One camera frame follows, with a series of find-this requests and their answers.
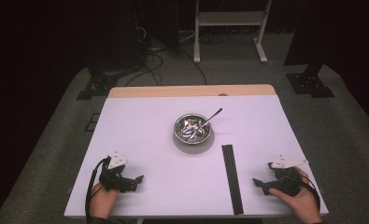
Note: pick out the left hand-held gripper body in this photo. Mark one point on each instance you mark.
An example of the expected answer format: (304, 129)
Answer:
(113, 180)

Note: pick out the black stand base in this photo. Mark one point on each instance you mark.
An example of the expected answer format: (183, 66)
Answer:
(309, 84)
(99, 85)

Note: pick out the stainless steel bowl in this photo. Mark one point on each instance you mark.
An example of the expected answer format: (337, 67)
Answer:
(185, 132)

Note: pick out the person's left hand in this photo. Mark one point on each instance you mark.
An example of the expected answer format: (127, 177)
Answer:
(102, 202)

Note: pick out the dark cabinet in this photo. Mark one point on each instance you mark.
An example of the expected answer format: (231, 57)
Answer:
(116, 37)

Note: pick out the metal spoon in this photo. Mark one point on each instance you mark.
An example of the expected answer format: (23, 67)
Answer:
(213, 115)

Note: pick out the black ruler strip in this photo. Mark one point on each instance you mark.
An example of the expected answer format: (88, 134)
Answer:
(229, 177)

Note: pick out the white metal stand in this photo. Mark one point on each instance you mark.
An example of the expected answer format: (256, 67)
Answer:
(232, 18)

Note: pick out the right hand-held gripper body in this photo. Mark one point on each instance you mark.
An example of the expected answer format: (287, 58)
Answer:
(286, 182)

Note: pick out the person's right hand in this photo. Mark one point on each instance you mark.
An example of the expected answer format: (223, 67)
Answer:
(306, 202)

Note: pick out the wooden table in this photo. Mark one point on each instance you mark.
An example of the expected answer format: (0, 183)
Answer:
(173, 91)

